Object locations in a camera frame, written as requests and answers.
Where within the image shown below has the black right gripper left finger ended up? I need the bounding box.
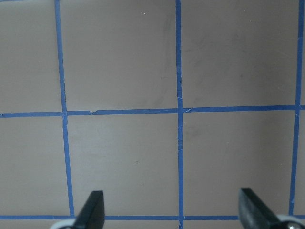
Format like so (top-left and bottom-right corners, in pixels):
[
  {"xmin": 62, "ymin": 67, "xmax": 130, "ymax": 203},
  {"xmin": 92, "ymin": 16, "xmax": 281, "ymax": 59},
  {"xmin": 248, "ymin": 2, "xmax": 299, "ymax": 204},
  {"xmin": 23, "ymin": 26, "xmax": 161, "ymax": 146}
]
[{"xmin": 73, "ymin": 190, "xmax": 105, "ymax": 229}]

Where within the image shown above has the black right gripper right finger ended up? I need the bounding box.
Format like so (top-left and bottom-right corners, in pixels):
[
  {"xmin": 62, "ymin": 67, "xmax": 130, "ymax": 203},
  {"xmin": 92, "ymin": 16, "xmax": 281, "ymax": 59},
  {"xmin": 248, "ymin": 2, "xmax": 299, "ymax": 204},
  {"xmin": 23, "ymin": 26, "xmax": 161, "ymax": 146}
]
[{"xmin": 239, "ymin": 188, "xmax": 283, "ymax": 229}]

